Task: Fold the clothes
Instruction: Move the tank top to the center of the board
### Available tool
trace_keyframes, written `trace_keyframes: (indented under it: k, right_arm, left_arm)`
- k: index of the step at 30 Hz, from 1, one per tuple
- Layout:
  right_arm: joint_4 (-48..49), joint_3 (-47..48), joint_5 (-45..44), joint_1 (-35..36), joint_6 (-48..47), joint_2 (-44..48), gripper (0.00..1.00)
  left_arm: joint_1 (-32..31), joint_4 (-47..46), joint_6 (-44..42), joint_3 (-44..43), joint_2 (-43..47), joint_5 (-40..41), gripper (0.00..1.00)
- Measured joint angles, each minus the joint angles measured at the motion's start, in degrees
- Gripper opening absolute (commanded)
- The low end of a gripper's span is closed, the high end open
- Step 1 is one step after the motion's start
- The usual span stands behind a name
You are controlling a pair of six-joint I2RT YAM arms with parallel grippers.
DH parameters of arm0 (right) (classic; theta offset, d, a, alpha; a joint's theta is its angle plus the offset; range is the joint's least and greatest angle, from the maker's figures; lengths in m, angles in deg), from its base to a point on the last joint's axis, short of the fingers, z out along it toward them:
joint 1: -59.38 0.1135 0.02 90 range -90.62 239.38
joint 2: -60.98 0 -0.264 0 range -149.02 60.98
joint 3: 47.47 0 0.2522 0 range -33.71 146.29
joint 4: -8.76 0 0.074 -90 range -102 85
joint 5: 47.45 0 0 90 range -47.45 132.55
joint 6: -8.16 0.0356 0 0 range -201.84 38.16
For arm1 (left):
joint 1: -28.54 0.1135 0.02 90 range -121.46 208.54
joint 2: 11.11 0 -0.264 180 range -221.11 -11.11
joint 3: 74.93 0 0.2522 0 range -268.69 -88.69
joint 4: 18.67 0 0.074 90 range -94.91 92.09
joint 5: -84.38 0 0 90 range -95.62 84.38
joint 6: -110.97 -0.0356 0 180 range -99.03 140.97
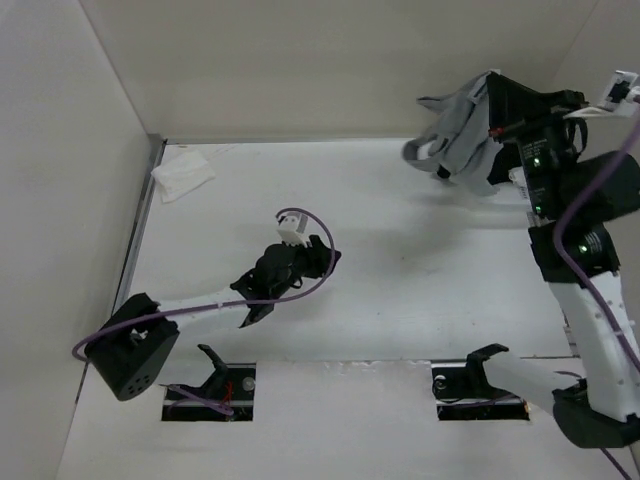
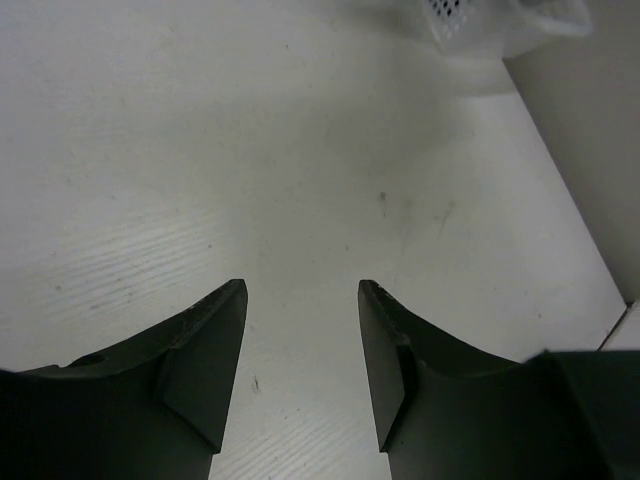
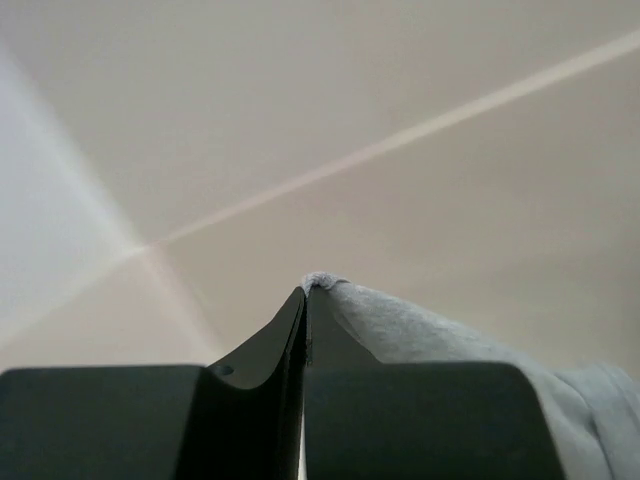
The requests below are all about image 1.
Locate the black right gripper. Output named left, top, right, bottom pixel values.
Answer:
left=487, top=72, right=592, bottom=218

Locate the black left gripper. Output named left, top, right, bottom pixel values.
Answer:
left=271, top=234, right=339, bottom=299

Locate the grey tank top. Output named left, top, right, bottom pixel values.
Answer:
left=401, top=70, right=501, bottom=197

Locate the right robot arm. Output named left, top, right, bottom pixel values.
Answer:
left=463, top=73, right=639, bottom=449

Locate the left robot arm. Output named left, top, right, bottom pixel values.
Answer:
left=74, top=235, right=342, bottom=402

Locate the black tank top pile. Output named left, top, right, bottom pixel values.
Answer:
left=436, top=145, right=521, bottom=195

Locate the white folded tank top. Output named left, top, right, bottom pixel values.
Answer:
left=151, top=151, right=216, bottom=203

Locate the white plastic laundry basket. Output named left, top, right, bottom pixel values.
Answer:
left=465, top=181, right=531, bottom=214

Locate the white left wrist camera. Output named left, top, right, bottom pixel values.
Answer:
left=276, top=212, right=309, bottom=246

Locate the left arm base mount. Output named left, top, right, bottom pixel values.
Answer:
left=161, top=363, right=257, bottom=423

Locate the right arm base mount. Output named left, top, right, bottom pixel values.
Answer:
left=431, top=360, right=530, bottom=421

